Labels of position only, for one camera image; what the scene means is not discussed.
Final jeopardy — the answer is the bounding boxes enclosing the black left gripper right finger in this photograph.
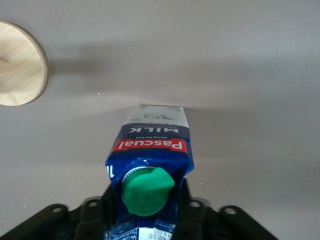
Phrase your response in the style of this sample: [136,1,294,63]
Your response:
[174,178,216,240]

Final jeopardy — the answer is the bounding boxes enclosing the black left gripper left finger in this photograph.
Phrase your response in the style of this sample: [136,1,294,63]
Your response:
[74,184,117,240]

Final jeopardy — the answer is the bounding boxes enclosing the blue Pascal milk carton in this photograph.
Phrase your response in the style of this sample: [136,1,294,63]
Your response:
[104,104,195,240]

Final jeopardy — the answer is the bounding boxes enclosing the wooden mug tree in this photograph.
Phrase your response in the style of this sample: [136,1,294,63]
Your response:
[0,20,49,107]

